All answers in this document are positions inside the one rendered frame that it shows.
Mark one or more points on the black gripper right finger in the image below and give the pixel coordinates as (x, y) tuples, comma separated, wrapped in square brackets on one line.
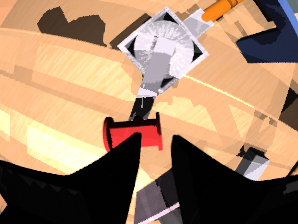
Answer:
[(210, 193)]

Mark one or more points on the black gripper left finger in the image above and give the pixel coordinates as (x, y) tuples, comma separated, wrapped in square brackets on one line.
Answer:
[(99, 193)]

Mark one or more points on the hammer with wooden handle and dark head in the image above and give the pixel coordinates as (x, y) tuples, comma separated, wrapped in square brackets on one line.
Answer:
[(294, 172)]

